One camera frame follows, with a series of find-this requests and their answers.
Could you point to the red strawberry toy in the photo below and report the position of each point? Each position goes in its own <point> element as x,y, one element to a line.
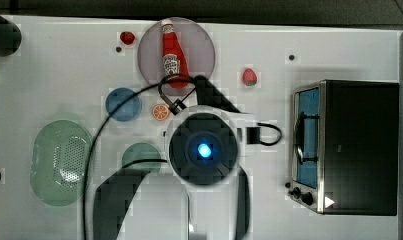
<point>249,77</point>

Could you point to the green colander basket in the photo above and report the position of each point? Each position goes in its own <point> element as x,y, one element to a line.
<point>60,155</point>

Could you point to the orange slice toy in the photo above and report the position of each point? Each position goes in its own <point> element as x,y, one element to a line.
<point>160,112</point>

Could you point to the black toaster oven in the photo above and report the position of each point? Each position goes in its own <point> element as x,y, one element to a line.
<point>345,147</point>

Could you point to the small red tomato toy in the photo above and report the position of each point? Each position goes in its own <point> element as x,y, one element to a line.
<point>127,38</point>

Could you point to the blue bowl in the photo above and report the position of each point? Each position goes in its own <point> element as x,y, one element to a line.
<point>121,107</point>

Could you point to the large black cylinder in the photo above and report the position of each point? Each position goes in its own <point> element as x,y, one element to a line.
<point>10,37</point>

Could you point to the red ketchup bottle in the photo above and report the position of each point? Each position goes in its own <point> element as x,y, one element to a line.
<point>174,60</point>

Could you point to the grey round plate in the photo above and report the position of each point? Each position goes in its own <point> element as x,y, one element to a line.
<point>196,44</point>

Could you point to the green cup with handle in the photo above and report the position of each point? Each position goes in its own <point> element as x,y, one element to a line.
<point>136,157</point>

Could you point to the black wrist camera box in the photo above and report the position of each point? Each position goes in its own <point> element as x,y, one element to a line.
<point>253,135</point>

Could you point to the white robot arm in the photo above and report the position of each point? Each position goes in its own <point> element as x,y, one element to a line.
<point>204,145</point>

